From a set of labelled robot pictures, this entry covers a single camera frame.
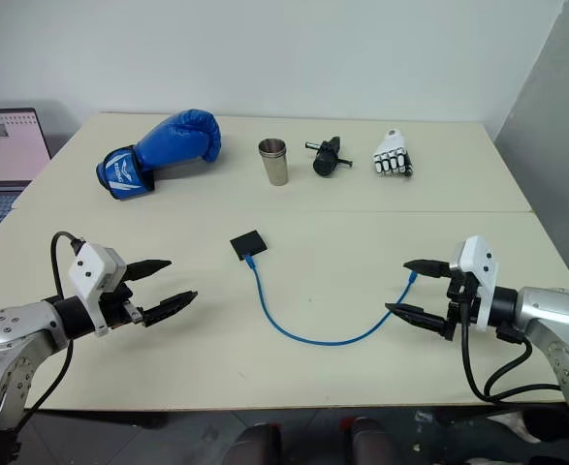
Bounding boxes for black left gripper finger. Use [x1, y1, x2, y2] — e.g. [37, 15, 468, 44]
[141, 290, 199, 328]
[125, 259, 174, 283]

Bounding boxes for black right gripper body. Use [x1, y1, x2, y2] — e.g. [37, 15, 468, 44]
[441, 268, 483, 342]

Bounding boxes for white robotic hand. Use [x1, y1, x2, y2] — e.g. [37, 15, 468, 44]
[372, 128, 415, 179]

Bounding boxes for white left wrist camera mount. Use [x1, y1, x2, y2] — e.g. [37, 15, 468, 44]
[67, 241, 122, 337]

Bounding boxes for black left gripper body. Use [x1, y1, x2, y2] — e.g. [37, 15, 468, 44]
[100, 279, 147, 330]

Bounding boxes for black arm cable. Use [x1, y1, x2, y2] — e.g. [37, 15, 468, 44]
[460, 285, 564, 404]
[17, 232, 84, 427]

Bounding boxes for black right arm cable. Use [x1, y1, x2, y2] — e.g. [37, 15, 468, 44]
[460, 285, 564, 404]

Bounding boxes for dark rounded knee shape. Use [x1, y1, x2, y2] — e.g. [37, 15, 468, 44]
[229, 422, 283, 465]
[339, 417, 395, 465]

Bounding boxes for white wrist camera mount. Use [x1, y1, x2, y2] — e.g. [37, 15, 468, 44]
[67, 241, 122, 337]
[448, 235, 501, 333]

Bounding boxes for black square adapter box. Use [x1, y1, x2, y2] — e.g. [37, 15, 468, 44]
[230, 230, 270, 262]

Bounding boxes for blue boxing glove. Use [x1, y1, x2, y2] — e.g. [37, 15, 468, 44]
[95, 108, 223, 201]

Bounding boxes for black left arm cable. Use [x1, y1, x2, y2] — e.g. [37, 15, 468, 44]
[17, 232, 84, 427]

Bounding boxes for open laptop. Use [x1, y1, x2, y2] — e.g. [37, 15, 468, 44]
[0, 107, 52, 224]

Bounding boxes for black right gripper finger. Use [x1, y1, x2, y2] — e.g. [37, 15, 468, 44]
[402, 259, 453, 281]
[384, 302, 449, 335]

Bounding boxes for dark rounded left knee shape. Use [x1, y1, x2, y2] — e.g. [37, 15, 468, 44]
[229, 422, 283, 465]

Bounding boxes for blue cable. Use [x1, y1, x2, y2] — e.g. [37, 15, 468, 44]
[243, 254, 417, 347]

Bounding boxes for dark rounded right knee shape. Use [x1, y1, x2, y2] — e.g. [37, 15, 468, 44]
[339, 417, 395, 465]

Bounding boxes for black cylindrical motor part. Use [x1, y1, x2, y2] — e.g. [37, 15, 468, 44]
[304, 137, 354, 178]

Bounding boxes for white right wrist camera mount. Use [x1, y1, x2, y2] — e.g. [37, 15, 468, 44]
[448, 235, 501, 333]

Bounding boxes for stacked steel cups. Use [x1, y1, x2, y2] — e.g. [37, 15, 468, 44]
[257, 138, 290, 187]

